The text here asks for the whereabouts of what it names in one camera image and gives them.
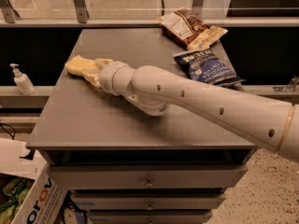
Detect green snack packets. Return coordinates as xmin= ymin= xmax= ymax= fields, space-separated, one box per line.
xmin=0 ymin=177 xmax=34 ymax=224

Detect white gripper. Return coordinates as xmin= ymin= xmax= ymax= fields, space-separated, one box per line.
xmin=82 ymin=58 xmax=130 ymax=96

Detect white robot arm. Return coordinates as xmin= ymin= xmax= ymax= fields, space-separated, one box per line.
xmin=82 ymin=60 xmax=299 ymax=162

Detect brown chip bag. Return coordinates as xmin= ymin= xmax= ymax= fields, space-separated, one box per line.
xmin=157 ymin=8 xmax=228 ymax=50

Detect white cardboard box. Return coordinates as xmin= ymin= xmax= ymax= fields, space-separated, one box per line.
xmin=0 ymin=138 xmax=66 ymax=224

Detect black cable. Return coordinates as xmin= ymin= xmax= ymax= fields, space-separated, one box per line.
xmin=0 ymin=122 xmax=17 ymax=141

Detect grey drawer cabinet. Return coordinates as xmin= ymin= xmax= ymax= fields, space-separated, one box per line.
xmin=25 ymin=27 xmax=271 ymax=224

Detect metal bracket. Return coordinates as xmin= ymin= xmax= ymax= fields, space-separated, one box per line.
xmin=274 ymin=76 xmax=299 ymax=92

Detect yellow sponge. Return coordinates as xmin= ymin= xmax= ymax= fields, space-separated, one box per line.
xmin=64 ymin=55 xmax=98 ymax=77

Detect blue chip bag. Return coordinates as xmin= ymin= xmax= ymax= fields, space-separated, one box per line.
xmin=174 ymin=49 xmax=243 ymax=87

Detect white pump bottle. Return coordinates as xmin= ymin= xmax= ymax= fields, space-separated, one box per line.
xmin=10 ymin=63 xmax=36 ymax=95

